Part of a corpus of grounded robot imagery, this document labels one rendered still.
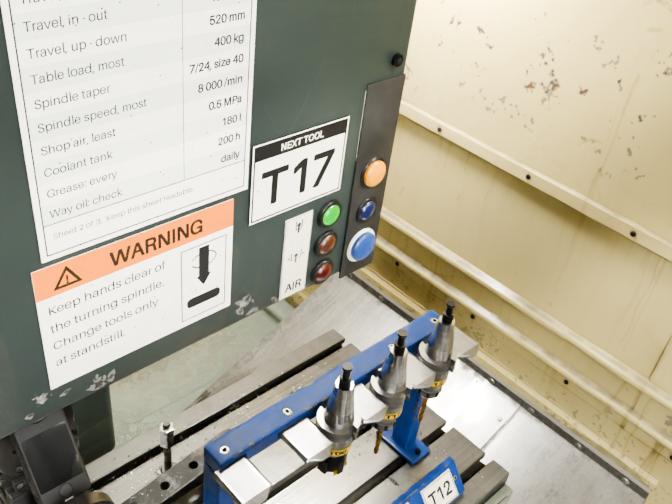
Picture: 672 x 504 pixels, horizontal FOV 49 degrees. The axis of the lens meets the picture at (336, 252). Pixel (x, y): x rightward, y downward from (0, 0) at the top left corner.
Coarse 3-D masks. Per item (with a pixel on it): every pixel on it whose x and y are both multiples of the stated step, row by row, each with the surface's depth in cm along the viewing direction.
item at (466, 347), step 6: (456, 330) 123; (456, 336) 122; (462, 336) 122; (468, 336) 123; (456, 342) 121; (462, 342) 121; (468, 342) 121; (474, 342) 121; (456, 348) 120; (462, 348) 120; (468, 348) 120; (474, 348) 120; (462, 354) 119; (468, 354) 119; (474, 354) 119
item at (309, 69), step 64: (320, 0) 51; (384, 0) 55; (0, 64) 38; (256, 64) 50; (320, 64) 54; (384, 64) 59; (0, 128) 39; (256, 128) 53; (0, 192) 41; (0, 256) 43; (64, 256) 47; (256, 256) 60; (0, 320) 46; (0, 384) 48; (64, 384) 52
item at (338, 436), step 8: (320, 408) 105; (320, 416) 104; (360, 416) 105; (320, 424) 103; (352, 424) 103; (328, 432) 102; (336, 432) 102; (344, 432) 102; (352, 432) 104; (336, 440) 103; (344, 440) 103
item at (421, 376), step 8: (408, 352) 118; (408, 360) 116; (416, 360) 116; (408, 368) 115; (416, 368) 115; (424, 368) 115; (416, 376) 114; (424, 376) 114; (432, 376) 114; (416, 384) 112; (424, 384) 113; (432, 384) 113
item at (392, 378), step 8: (392, 352) 106; (392, 360) 106; (400, 360) 106; (384, 368) 108; (392, 368) 107; (400, 368) 107; (384, 376) 108; (392, 376) 108; (400, 376) 108; (384, 384) 109; (392, 384) 108; (400, 384) 108; (392, 392) 109
